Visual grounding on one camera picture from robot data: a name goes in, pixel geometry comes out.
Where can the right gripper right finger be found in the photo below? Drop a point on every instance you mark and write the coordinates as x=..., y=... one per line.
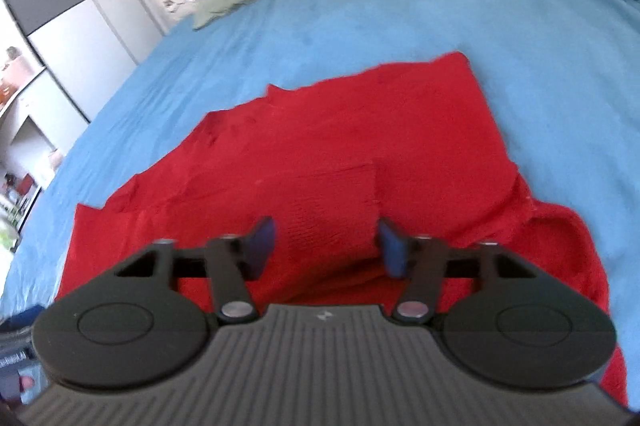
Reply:
x=496, y=314

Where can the red knit sweater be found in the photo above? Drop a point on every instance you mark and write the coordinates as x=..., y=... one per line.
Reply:
x=414, y=143

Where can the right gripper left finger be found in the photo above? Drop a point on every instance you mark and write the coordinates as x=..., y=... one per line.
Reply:
x=150, y=316

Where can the blue bed sheet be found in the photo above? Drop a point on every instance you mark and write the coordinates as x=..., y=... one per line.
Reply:
x=561, y=78

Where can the white shelf unit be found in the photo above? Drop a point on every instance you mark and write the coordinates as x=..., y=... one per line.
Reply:
x=37, y=123

